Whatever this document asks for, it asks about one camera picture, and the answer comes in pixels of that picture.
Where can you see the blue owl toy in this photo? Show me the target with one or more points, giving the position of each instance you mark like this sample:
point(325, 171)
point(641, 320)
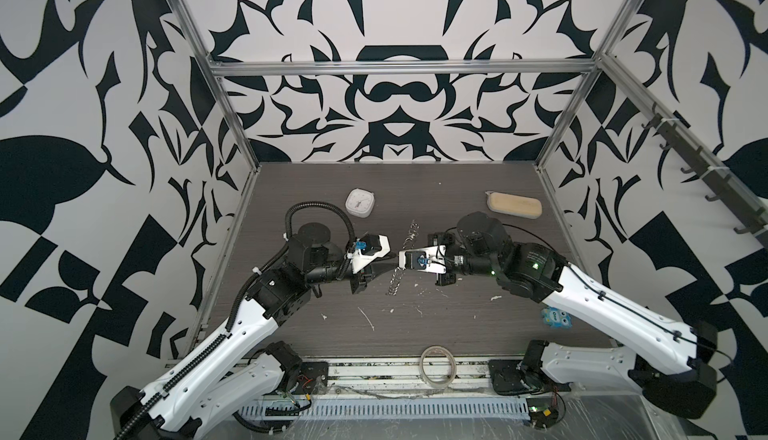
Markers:
point(556, 318)

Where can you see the clear tape roll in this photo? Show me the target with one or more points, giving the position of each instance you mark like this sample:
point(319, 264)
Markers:
point(437, 367)

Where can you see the white square timer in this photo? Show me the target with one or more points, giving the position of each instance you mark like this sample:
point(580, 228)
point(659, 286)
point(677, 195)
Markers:
point(360, 203)

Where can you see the white slotted cable duct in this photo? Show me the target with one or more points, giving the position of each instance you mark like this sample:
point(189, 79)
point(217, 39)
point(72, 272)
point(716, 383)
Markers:
point(515, 409)

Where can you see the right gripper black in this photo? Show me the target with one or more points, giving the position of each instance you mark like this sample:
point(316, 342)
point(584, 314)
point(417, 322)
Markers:
point(444, 238)

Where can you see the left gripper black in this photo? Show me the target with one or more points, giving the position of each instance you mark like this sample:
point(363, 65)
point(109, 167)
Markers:
point(363, 275)

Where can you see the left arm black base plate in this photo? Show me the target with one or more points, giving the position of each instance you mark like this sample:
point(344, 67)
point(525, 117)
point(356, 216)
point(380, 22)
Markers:
point(312, 376)

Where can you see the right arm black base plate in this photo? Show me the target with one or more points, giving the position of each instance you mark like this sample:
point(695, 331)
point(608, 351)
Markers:
point(513, 378)

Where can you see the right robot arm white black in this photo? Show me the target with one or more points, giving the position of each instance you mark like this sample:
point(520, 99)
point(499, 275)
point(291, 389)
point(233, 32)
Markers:
point(665, 360)

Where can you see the black wall hook rack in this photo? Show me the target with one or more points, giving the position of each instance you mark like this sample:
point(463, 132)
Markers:
point(701, 164)

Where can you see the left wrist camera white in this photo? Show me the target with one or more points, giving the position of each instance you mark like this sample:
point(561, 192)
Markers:
point(366, 250)

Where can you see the green lit circuit board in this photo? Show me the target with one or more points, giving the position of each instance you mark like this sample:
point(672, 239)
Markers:
point(545, 413)

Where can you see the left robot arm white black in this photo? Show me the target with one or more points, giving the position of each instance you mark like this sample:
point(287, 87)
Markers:
point(234, 365)

